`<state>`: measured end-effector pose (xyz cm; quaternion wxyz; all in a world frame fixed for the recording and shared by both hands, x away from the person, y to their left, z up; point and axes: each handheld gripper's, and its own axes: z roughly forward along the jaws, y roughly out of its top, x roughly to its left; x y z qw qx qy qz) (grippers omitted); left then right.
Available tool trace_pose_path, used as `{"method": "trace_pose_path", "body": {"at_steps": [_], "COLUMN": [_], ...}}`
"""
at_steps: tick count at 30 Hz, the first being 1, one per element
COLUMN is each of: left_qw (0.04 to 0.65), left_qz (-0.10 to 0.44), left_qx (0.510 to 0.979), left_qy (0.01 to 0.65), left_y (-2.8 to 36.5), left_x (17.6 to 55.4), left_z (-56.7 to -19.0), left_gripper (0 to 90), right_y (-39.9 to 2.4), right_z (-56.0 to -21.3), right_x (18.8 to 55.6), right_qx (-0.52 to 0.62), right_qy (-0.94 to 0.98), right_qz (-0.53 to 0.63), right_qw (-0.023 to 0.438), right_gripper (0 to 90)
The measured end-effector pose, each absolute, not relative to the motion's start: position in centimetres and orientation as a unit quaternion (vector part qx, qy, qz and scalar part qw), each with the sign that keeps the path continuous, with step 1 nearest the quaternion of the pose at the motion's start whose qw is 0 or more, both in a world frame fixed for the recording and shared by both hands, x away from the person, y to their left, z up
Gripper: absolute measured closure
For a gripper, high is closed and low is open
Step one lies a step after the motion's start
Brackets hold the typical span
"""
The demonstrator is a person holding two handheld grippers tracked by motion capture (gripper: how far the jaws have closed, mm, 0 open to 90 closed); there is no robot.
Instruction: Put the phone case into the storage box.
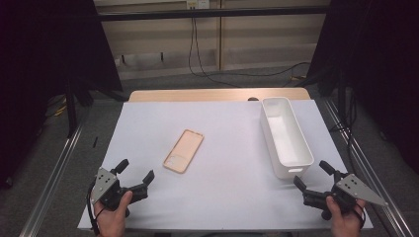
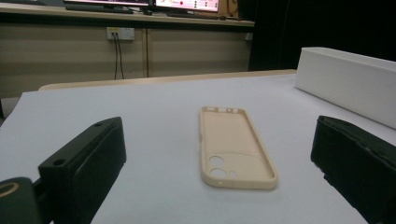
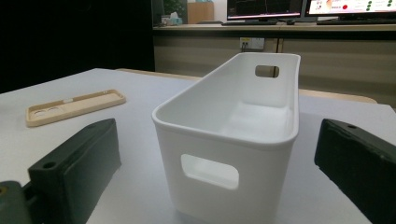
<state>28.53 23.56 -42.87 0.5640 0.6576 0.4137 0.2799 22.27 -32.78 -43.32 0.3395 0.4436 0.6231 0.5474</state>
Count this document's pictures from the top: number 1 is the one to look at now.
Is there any metal floor rail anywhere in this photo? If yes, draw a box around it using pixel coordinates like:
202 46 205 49
19 120 84 237
323 98 417 237

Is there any black curtain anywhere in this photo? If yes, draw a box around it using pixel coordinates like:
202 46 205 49
305 0 419 174
0 0 124 191

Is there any wooden table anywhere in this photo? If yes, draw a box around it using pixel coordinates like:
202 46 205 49
127 87 311 104

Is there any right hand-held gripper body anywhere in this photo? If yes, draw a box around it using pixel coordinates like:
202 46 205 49
301 171 389 221

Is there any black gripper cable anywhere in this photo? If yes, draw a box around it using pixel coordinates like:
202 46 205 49
86 181 101 237

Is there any black metal stand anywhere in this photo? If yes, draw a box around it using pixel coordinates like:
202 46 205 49
63 78 79 138

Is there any person's left hand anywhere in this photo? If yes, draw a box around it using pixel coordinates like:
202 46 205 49
93 191 133 237

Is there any white wall outlet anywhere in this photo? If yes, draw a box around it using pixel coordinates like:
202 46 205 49
185 0 210 10

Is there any beige phone case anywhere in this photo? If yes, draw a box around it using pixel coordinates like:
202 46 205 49
162 128 206 175

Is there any black power cable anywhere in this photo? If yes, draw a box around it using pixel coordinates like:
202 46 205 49
188 18 242 89
193 18 312 78

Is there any person's right hand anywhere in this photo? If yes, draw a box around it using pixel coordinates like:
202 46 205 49
325 196 367 237

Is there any black horizontal frame bar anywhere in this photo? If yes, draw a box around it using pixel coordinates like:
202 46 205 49
96 5 331 23

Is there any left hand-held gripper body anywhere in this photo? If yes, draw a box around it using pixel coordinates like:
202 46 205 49
89 166 149 218

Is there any white table cover sheet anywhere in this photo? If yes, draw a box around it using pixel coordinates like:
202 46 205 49
77 100 375 232

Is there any white plastic storage bin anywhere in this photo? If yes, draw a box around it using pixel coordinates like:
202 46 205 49
259 96 315 181

